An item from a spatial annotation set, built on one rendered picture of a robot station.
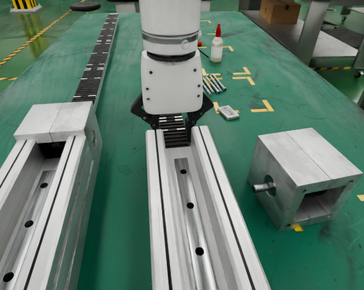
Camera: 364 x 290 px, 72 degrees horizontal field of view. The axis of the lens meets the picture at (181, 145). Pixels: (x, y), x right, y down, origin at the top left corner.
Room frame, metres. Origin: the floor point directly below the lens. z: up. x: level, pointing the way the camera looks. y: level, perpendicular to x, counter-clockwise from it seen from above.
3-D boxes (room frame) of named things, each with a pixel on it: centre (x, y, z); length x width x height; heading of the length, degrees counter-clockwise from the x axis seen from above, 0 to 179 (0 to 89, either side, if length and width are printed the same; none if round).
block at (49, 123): (0.34, 0.21, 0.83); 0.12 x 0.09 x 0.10; 98
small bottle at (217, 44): (0.85, -0.12, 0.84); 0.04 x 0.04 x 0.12
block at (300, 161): (0.25, -0.15, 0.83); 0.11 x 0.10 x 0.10; 103
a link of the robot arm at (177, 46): (0.39, 0.01, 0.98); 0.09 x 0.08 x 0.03; 98
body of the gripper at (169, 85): (0.39, 0.02, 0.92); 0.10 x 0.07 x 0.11; 98
